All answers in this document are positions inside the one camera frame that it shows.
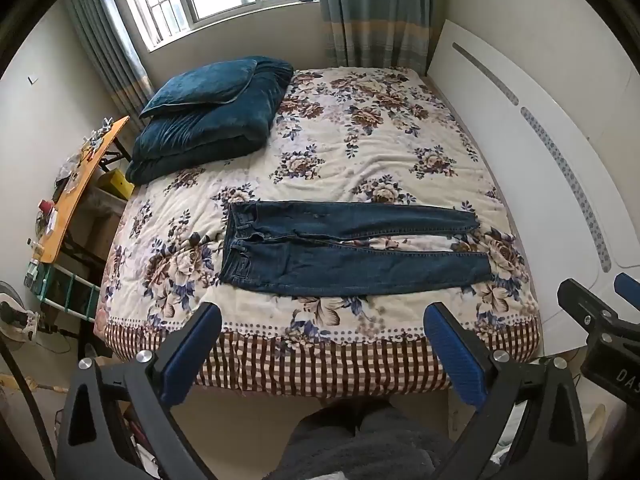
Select narrow teal striped curtain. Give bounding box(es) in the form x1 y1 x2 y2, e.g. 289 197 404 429
62 0 153 122

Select wide teal striped curtain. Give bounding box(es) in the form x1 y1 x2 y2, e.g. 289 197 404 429
314 0 433 69

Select person's legs in grey trousers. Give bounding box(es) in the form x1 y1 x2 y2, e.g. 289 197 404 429
280 402 457 480

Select green metal rack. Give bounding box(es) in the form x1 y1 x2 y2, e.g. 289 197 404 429
26 259 102 322

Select white floor fan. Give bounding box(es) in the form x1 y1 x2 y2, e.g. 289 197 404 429
0 280 42 347

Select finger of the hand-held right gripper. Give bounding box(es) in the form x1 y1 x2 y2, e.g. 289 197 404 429
614 272 640 312
557 278 626 342

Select black cable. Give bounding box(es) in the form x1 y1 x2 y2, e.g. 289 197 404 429
0 330 53 480

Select orange folding table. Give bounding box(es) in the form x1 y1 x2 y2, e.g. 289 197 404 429
37 115 132 266

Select folded teal velvet quilt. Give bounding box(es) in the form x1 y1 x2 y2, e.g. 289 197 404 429
125 56 295 184

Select teal velvet pillow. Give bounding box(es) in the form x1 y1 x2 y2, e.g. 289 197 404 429
139 58 258 120

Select white headboard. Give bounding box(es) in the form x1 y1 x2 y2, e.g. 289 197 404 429
425 19 640 333

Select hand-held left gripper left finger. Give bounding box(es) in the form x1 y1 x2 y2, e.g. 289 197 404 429
56 302 223 480

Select blue denim pants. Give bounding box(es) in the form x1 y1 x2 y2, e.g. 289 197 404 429
218 200 495 298

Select yellow box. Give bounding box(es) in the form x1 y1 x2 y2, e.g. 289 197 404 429
97 169 135 199

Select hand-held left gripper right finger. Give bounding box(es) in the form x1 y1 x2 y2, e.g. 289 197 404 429
422 301 587 480

